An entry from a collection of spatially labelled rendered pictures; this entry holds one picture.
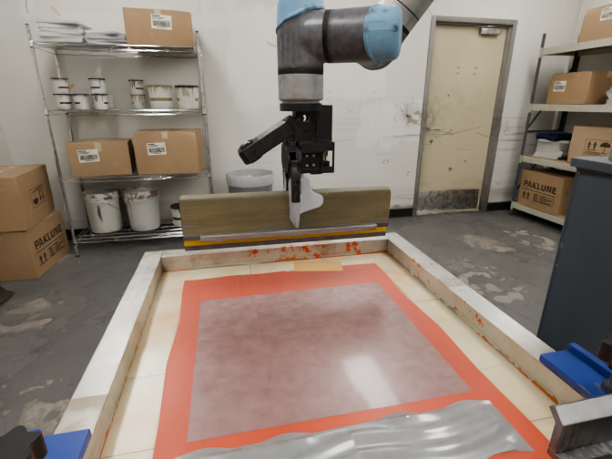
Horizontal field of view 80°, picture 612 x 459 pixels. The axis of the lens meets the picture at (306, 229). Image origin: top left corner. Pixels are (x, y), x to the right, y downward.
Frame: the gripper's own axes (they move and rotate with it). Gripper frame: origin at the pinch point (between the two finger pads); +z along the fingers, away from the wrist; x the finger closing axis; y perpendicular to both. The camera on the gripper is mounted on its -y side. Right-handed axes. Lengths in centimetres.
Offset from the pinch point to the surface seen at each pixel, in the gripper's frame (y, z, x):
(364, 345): 7.0, 13.9, -21.2
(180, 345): -19.5, 13.8, -15.3
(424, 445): 6.6, 13.1, -38.9
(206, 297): -16.3, 13.7, -1.5
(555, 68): 368, -56, 322
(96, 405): -26.4, 10.3, -29.1
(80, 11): -120, -94, 322
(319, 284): 5.3, 13.8, -1.1
